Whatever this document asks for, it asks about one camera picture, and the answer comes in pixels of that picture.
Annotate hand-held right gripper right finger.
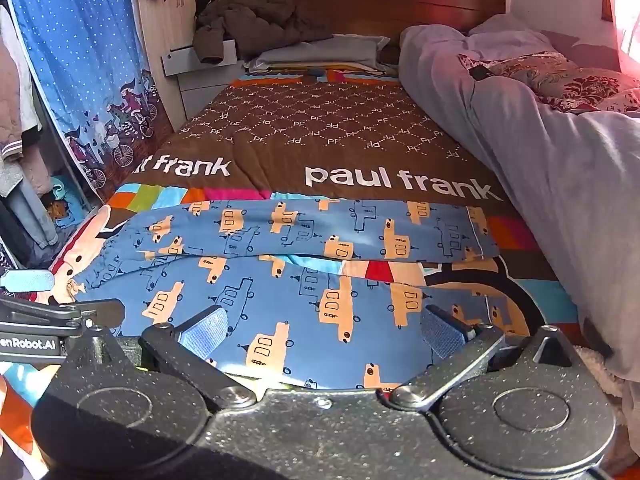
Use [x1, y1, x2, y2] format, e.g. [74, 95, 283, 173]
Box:
[389, 304, 577, 409]

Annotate teal printed cloth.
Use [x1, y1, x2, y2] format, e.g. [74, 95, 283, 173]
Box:
[42, 174, 88, 228]

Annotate brown quilted jacket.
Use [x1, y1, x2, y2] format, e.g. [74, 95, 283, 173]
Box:
[192, 0, 334, 65]

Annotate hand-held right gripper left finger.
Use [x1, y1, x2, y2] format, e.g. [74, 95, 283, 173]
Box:
[65, 305, 259, 409]

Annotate white fleece jacket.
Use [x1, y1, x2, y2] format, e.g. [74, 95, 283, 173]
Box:
[575, 344, 634, 462]

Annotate wooden headboard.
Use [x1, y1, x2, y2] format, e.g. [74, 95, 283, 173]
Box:
[265, 0, 509, 68]

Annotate brown printed blanket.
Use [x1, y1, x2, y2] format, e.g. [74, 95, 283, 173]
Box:
[0, 72, 583, 480]

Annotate grey duvet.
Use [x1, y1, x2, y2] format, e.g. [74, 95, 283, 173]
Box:
[398, 12, 640, 382]

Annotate red floral pillow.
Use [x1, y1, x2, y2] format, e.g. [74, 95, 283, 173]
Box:
[459, 50, 640, 114]

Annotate hanging clothes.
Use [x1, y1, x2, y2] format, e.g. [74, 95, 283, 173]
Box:
[0, 4, 62, 267]

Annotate blue dotted curtain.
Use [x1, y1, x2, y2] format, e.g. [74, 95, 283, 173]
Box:
[4, 0, 174, 204]

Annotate white bedside cabinet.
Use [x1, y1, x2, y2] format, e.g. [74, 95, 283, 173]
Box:
[134, 0, 247, 133]

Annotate red window curtain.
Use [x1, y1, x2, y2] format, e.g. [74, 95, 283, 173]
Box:
[602, 0, 640, 87]

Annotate blue printed pants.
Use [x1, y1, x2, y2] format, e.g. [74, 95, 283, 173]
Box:
[75, 199, 502, 393]

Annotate grey pillow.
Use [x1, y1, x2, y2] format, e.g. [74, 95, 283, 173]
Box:
[247, 35, 391, 74]

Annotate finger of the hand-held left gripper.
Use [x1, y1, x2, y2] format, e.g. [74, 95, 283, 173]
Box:
[0, 296, 126, 335]
[0, 269, 55, 294]

